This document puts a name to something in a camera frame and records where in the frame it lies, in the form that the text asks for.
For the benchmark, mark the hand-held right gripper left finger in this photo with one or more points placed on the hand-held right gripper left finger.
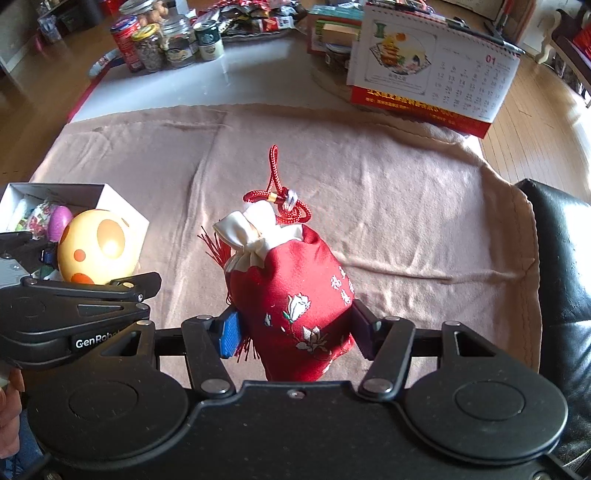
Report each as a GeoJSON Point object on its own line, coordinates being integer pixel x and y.
{"type": "Point", "coordinates": [229, 334]}

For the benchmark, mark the black leather chair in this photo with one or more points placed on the black leather chair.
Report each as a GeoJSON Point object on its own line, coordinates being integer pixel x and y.
{"type": "Point", "coordinates": [568, 300]}

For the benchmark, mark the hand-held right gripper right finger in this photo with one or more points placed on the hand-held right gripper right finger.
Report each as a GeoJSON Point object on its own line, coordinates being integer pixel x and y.
{"type": "Point", "coordinates": [364, 332]}

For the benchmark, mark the yellow spotted mushroom toy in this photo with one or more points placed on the yellow spotted mushroom toy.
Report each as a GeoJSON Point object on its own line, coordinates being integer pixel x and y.
{"type": "Point", "coordinates": [92, 244]}

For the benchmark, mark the beige blanket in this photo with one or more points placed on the beige blanket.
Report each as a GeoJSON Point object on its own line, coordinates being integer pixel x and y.
{"type": "Point", "coordinates": [392, 221]}

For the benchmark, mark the blue rimmed dish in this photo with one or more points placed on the blue rimmed dish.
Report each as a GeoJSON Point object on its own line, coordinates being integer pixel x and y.
{"type": "Point", "coordinates": [101, 64]}

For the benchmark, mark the purple egg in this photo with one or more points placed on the purple egg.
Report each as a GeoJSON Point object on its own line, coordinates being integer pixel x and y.
{"type": "Point", "coordinates": [60, 221]}

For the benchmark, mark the colourful box of goods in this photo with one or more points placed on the colourful box of goods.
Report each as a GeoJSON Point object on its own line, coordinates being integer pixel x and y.
{"type": "Point", "coordinates": [334, 25]}

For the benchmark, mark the person's left hand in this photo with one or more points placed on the person's left hand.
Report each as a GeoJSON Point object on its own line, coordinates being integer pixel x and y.
{"type": "Point", "coordinates": [8, 406]}

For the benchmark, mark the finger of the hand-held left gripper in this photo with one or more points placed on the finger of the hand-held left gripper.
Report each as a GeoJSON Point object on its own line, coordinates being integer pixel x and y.
{"type": "Point", "coordinates": [27, 249]}
{"type": "Point", "coordinates": [115, 295]}

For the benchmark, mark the white cardboard box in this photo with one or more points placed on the white cardboard box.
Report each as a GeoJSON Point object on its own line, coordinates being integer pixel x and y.
{"type": "Point", "coordinates": [115, 203]}

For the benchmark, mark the floral fabric pouch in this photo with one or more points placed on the floral fabric pouch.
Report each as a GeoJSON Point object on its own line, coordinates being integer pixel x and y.
{"type": "Point", "coordinates": [39, 219]}

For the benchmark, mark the green can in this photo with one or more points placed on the green can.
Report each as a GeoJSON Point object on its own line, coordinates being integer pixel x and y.
{"type": "Point", "coordinates": [208, 41]}

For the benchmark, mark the clear glass jar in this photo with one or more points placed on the clear glass jar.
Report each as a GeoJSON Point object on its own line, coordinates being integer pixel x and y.
{"type": "Point", "coordinates": [179, 44]}

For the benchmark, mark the large glass jar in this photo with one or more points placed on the large glass jar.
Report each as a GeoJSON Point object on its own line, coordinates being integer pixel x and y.
{"type": "Point", "coordinates": [143, 11]}

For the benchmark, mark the red jar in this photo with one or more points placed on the red jar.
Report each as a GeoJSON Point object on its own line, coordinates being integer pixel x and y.
{"type": "Point", "coordinates": [125, 44]}

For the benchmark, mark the pile of snack packets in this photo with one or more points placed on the pile of snack packets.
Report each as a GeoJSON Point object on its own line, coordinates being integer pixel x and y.
{"type": "Point", "coordinates": [254, 21]}

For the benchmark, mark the desk calendar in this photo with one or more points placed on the desk calendar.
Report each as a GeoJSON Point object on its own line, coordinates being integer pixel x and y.
{"type": "Point", "coordinates": [438, 69]}

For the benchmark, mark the cream chair with red cushion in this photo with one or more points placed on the cream chair with red cushion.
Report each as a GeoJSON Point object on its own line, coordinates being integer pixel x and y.
{"type": "Point", "coordinates": [572, 41]}

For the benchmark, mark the yellow lid glass jar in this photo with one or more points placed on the yellow lid glass jar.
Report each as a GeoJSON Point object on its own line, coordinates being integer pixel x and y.
{"type": "Point", "coordinates": [148, 48]}

